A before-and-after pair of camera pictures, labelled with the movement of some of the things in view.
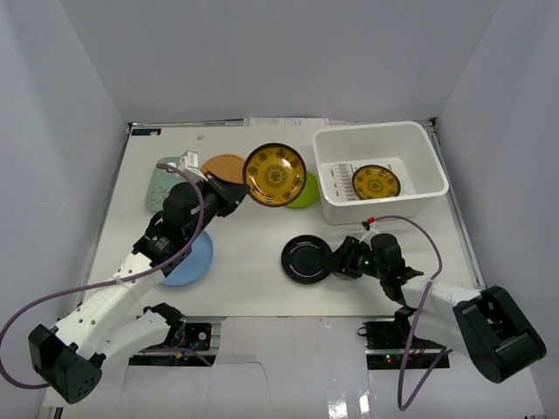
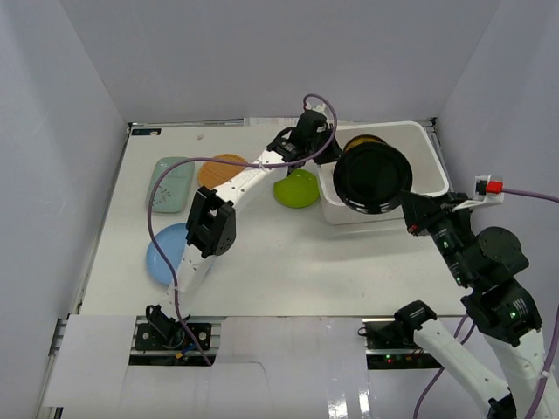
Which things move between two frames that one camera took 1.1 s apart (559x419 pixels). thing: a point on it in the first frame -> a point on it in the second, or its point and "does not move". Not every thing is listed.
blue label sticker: [147, 132] does not move
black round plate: [306, 259] -> [369, 177]
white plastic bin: [410, 140] does not move
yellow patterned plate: [276, 174] -> [362, 139]
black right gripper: [350, 247] -> [416, 208]
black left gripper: [228, 192] -> [328, 154]
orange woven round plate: [225, 167] does not move
